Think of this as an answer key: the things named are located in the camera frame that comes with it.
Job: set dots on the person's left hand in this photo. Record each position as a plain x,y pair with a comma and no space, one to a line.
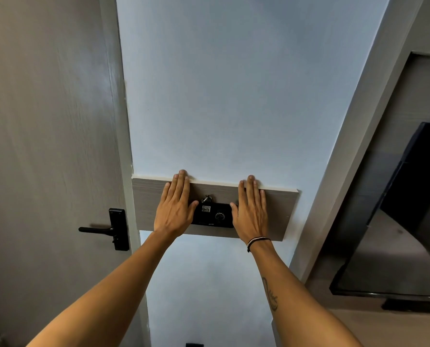
173,216

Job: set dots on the person's right hand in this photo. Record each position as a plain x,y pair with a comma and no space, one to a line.
251,222

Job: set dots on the person's left little finger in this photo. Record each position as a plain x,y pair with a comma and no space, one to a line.
164,196

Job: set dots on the person's right middle finger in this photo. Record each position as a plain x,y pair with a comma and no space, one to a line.
251,193

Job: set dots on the person's right little finger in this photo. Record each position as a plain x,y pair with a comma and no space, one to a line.
263,203

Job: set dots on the person's right thumb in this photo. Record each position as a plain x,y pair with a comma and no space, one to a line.
234,212

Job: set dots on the person's left thumb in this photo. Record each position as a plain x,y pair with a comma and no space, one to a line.
193,210

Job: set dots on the person's left middle finger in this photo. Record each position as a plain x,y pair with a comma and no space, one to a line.
180,187

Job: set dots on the person's left forearm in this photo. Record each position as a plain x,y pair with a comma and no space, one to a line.
110,296

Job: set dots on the person's right forearm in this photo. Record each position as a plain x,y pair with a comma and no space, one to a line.
294,303

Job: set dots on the black control box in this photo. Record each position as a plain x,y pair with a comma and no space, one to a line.
213,215

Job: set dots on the black and white wristband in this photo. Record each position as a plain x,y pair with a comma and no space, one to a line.
257,241

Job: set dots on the grey wooden door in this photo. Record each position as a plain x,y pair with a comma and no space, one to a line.
45,158

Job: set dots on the small black object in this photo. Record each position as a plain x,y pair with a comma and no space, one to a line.
194,345

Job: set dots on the black flat television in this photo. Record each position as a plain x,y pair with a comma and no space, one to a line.
399,227

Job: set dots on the light wooden television cabinet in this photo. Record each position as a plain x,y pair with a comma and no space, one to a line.
392,328

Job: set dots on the black television foot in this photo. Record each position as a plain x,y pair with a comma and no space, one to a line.
412,306

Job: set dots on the grey wooden wall panel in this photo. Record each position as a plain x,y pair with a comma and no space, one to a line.
215,193

